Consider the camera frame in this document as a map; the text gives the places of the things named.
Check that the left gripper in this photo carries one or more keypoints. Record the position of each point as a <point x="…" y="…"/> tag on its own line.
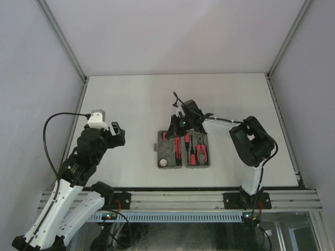
<point x="116" y="140"/>

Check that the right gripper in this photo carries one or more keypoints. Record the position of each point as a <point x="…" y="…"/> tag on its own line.
<point x="175" y="130"/>

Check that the red hex key set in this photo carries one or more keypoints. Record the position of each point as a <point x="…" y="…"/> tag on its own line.
<point x="164" y="135"/>

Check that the red utility knife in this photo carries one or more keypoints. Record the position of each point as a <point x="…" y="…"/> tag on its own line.
<point x="178" y="158"/>

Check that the grey plastic tool case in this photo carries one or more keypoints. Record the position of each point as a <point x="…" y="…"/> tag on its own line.
<point x="166" y="149"/>

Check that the red black pliers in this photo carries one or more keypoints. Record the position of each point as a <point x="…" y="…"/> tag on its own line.
<point x="201" y="151"/>

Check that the red screwdriver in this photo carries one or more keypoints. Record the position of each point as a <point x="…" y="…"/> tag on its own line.
<point x="192" y="154"/>
<point x="186" y="140"/>

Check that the black tape roll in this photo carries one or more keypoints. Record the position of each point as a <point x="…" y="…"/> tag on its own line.
<point x="163" y="162"/>

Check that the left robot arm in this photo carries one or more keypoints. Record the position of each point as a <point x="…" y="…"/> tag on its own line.
<point x="55" y="226"/>

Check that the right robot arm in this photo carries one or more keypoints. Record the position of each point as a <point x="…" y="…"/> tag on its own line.
<point x="254" y="146"/>

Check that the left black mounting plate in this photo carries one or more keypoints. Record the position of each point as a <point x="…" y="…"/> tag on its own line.
<point x="117" y="201"/>

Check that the black mounting plate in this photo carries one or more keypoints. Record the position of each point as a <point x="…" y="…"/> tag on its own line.
<point x="117" y="201"/>
<point x="236" y="200"/>

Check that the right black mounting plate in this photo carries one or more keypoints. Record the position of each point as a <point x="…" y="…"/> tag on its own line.
<point x="236" y="200"/>

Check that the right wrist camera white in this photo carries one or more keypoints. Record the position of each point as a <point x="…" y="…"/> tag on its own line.
<point x="179" y="111"/>

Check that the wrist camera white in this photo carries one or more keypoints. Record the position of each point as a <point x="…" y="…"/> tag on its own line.
<point x="179" y="111"/>
<point x="97" y="120"/>

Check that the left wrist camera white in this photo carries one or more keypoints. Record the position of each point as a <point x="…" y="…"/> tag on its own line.
<point x="97" y="120"/>

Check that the left aluminium frame post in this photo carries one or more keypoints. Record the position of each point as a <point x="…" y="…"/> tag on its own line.
<point x="63" y="42"/>

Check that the aluminium frame post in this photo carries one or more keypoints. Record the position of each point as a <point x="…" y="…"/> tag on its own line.
<point x="303" y="11"/>
<point x="63" y="42"/>

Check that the grey slotted cable duct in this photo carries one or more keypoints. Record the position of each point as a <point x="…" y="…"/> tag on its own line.
<point x="167" y="217"/>

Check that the right aluminium frame post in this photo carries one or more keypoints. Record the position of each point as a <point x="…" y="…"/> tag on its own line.
<point x="303" y="11"/>

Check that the aluminium front rail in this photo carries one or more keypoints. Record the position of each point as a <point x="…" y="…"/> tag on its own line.
<point x="281" y="200"/>

